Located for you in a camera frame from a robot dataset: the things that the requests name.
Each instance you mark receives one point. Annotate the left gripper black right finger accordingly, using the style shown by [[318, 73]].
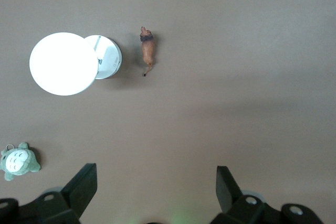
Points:
[[228, 192]]

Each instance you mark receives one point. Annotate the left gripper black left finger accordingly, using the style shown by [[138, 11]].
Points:
[[78, 190]]

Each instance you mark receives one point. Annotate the brown lion statue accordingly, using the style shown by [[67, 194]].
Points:
[[147, 51]]

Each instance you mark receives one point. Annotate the grey green Totoro plush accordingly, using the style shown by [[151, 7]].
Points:
[[18, 161]]

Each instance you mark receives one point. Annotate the white round desk lamp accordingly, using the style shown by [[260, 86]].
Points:
[[63, 64]]

